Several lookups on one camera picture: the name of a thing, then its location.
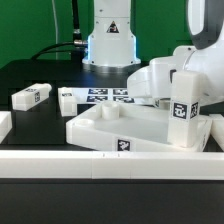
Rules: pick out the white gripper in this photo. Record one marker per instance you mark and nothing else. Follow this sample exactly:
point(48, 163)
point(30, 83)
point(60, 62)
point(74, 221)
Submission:
point(154, 81)

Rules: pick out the white desk top tray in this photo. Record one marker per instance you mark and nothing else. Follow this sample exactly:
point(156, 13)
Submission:
point(113, 126)

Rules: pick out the white sheet with tags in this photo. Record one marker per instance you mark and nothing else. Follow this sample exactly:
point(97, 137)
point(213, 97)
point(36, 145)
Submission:
point(96, 95)

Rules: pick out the white right fence block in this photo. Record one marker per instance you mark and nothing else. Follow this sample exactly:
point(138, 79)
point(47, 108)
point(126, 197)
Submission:
point(217, 129)

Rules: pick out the white fence block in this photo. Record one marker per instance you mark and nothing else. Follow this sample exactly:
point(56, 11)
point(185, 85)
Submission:
point(5, 124)
point(217, 129)

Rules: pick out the white left fence block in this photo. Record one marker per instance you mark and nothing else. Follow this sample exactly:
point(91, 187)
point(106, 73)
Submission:
point(5, 124)

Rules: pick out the white front fence bar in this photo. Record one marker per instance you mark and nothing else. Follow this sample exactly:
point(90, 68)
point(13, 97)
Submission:
point(111, 165)

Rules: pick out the black vertical cable connector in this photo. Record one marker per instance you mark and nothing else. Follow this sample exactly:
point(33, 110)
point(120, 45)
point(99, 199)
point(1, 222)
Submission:
point(76, 24)

